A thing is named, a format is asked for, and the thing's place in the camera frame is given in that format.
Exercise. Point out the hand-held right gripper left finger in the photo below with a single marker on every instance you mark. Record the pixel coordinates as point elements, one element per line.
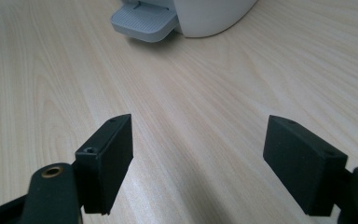
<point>107,161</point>

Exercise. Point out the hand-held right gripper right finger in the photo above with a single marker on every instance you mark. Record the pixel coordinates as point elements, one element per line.
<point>300,165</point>

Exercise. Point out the white appliance with grey tray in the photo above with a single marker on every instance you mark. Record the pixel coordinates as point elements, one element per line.
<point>205,18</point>

